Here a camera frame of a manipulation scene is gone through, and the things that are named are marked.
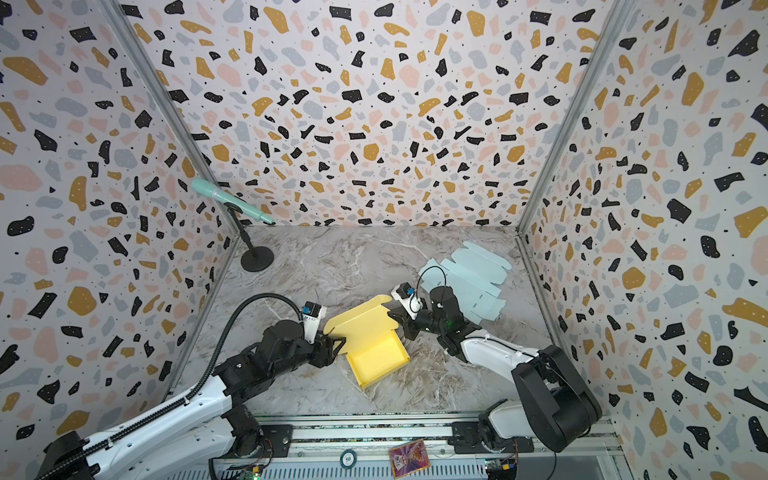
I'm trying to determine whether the yellow paper box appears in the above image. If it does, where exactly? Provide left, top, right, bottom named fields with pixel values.
left=323, top=295, right=410, bottom=389

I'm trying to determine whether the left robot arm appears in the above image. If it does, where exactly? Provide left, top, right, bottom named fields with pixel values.
left=37, top=320, right=346, bottom=479

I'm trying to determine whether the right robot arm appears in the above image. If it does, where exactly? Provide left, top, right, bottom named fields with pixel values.
left=388, top=282, right=603, bottom=453

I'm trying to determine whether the light blue flat paper box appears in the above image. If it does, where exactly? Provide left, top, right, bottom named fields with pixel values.
left=419, top=241, right=512, bottom=324

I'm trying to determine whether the black microphone stand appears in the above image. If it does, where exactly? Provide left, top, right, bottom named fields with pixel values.
left=224, top=202, right=274, bottom=273

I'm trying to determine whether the round teal sticker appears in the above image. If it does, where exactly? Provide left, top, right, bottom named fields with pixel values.
left=339, top=449, right=357, bottom=470

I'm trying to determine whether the colourful card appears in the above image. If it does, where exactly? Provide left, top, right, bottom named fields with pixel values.
left=388, top=439, right=431, bottom=479

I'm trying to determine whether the mint green microphone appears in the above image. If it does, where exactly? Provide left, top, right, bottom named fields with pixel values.
left=190, top=178, right=275, bottom=225

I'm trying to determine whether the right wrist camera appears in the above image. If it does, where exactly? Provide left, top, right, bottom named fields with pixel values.
left=391, top=282, right=424, bottom=319

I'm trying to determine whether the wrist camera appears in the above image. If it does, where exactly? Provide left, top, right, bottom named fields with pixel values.
left=301, top=301, right=327, bottom=344
left=391, top=282, right=424, bottom=319

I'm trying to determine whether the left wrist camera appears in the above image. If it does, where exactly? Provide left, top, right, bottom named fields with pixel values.
left=301, top=301, right=327, bottom=344

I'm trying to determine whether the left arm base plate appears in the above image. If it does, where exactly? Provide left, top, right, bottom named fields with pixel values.
left=206, top=423, right=294, bottom=461

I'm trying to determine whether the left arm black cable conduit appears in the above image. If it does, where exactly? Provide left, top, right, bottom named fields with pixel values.
left=35, top=292, right=304, bottom=480

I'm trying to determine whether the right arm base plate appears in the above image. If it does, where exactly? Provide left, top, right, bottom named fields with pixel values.
left=447, top=421, right=534, bottom=455

